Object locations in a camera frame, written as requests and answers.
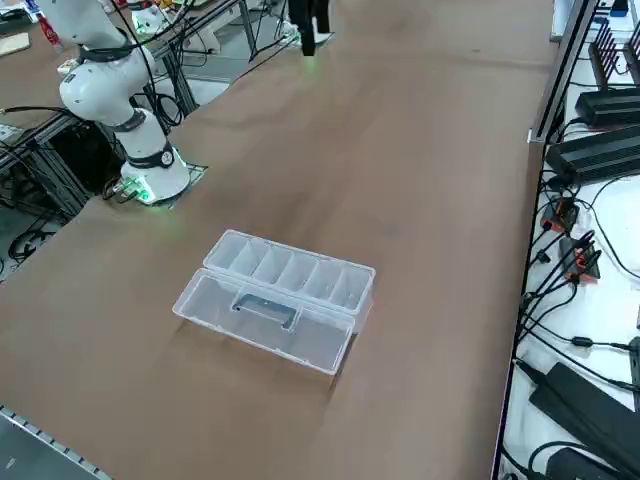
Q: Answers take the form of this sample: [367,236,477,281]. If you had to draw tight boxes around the transparent plastic compartment box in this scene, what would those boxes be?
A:
[171,228,377,377]

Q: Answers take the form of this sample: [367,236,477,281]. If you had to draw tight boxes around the black metal stand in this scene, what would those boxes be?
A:
[238,0,296,64]

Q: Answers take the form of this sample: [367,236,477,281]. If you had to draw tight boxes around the white device with green light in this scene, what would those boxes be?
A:
[131,5,166,35]

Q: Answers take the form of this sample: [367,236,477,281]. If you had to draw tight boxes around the red white tag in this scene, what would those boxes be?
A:
[37,8,64,51]

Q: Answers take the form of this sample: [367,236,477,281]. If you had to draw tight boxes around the black slotted rack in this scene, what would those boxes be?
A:
[587,22,623,92]

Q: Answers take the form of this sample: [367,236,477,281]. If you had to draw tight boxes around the black power supply brick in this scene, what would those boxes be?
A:
[574,87,640,129]
[546,124,640,184]

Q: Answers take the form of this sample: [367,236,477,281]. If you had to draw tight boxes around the orange black connector block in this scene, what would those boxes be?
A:
[558,233,602,287]
[541,196,580,234]

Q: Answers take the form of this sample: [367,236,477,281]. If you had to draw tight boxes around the black power adapter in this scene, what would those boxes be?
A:
[543,446,624,480]
[528,361,640,472]

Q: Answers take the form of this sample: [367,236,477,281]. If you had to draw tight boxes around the grey aluminium edge strip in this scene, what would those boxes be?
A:
[0,402,114,480]

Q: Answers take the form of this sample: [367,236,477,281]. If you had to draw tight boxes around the aluminium profile rail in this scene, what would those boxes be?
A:
[526,0,601,146]

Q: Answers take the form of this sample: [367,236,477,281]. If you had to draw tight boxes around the black aluminium frame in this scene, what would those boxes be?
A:
[0,107,129,221]

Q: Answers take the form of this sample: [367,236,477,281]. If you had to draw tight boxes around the black cable with ferrite bead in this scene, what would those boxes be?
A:
[517,327,640,352]

